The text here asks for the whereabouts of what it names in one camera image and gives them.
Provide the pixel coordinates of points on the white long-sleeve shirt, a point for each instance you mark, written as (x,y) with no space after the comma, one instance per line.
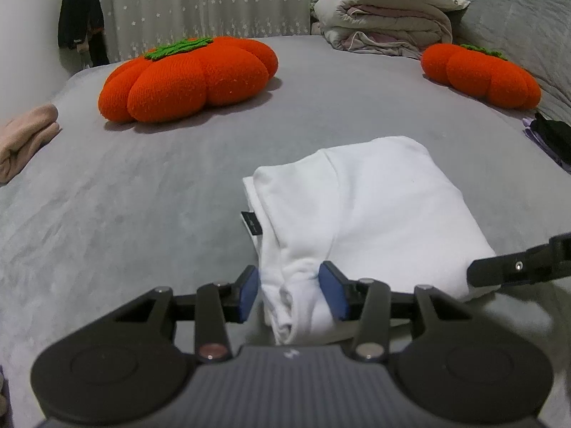
(370,218)

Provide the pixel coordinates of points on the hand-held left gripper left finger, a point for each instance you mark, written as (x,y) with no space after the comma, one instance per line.
(249,294)

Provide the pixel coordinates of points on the dark and purple clothes pile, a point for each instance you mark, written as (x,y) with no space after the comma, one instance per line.
(535,136)

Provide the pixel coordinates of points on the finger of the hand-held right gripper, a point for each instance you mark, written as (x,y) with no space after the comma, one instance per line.
(517,267)

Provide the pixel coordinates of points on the orange pumpkin cushion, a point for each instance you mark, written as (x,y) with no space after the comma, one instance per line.
(187,80)
(481,76)

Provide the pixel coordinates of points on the black hanging jacket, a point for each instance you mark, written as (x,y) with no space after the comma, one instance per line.
(80,13)

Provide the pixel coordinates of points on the folded beige pink garment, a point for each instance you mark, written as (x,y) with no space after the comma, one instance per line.
(24,140)

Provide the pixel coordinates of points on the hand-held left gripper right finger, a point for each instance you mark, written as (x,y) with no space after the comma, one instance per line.
(332,294)

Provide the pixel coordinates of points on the grey quilted blanket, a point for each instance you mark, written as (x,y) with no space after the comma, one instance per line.
(522,13)

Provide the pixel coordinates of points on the grey star-print curtain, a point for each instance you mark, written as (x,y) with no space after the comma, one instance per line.
(200,4)

